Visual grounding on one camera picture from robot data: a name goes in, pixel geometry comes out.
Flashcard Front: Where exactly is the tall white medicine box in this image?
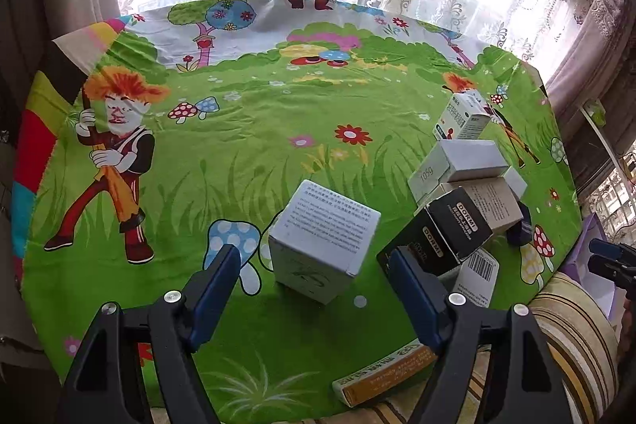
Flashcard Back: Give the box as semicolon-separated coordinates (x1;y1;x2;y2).
433;90;492;141

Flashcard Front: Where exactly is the green cartoon tablecloth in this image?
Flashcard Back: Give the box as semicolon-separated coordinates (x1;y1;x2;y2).
12;0;581;423

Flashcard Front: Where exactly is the tall grey box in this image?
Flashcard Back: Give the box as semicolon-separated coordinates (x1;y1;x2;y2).
268;180;380;304

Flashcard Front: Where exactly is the white side table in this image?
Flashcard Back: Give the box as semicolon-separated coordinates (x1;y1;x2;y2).
579;100;622;178

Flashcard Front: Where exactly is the white barcode music box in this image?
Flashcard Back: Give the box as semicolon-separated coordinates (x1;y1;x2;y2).
453;248;500;308

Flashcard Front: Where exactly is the small silver cube box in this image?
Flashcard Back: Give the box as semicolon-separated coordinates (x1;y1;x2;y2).
502;167;527;200

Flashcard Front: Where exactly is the striped beige cushion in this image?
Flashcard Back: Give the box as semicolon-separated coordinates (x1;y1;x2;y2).
149;271;620;424

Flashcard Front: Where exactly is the purple cardboard storage box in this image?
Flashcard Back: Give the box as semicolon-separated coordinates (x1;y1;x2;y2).
559;214;625;324

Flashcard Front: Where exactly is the person's right hand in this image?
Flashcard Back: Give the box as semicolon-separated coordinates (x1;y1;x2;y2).
617;299;634;363

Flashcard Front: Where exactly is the dark blue small box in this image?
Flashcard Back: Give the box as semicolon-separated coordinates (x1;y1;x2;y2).
506;201;533;246

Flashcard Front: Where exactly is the green tissue pack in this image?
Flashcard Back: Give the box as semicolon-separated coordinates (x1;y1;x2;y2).
584;99;607;128

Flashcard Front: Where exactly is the orange yellow box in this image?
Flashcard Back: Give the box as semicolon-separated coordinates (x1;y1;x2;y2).
332;339;436;408

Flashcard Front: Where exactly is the black Dormi box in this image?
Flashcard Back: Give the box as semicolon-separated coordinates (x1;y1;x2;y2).
376;187;493;277

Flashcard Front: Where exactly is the flat silver box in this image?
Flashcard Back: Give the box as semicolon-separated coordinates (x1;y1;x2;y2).
407;140;509;203

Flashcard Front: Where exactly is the large beige text box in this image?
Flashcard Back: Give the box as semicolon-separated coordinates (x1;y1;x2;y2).
459;178;523;234

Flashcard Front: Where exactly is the pink patterned curtain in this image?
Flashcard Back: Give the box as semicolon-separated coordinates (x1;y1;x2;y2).
545;0;635;143

